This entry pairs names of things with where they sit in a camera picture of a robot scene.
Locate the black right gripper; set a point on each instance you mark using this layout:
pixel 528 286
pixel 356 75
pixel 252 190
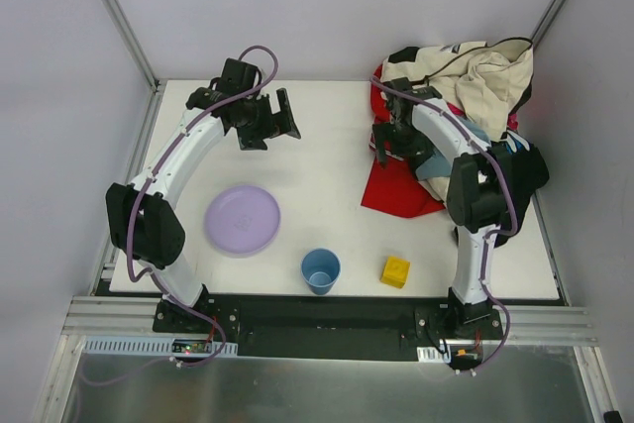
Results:
pixel 396 139

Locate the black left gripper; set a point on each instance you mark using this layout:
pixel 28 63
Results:
pixel 267 121

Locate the grey-blue cloth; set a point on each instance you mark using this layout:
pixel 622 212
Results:
pixel 438 165

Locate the cream and black jacket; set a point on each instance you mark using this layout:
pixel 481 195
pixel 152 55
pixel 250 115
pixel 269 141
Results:
pixel 489 83

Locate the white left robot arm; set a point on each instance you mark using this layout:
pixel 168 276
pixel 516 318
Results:
pixel 141 214

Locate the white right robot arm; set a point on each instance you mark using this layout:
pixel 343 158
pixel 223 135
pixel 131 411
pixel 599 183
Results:
pixel 435 120

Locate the red cloth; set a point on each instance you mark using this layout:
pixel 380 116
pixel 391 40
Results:
pixel 393 190

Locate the purple plastic plate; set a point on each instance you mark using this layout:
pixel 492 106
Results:
pixel 242 220

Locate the black printed t-shirt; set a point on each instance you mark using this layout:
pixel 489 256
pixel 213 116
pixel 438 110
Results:
pixel 530 170

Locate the yellow toy cube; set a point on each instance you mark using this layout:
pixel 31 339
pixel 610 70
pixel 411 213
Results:
pixel 395 272

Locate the blue plastic cup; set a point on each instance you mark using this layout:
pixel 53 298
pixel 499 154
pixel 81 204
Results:
pixel 320 269

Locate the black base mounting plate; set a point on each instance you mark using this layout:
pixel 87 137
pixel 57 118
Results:
pixel 332 328

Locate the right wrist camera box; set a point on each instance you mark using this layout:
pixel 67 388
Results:
pixel 422 91

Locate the left aluminium frame post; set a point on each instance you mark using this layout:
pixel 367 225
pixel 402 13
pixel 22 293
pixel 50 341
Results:
pixel 131 42

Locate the aluminium front rail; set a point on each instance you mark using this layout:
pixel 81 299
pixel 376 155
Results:
pixel 521 324

